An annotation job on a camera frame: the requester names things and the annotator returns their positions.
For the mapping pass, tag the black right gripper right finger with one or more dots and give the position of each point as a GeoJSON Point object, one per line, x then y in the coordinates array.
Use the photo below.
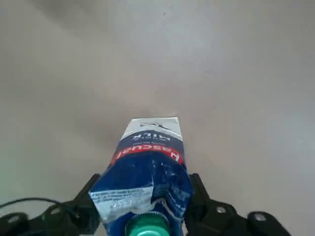
{"type": "Point", "coordinates": [206, 216]}

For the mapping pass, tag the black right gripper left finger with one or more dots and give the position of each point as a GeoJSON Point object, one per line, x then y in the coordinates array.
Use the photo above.
{"type": "Point", "coordinates": [73, 214]}

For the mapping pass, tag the blue white milk carton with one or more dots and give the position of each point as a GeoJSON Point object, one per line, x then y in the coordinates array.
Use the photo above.
{"type": "Point", "coordinates": [140, 172]}

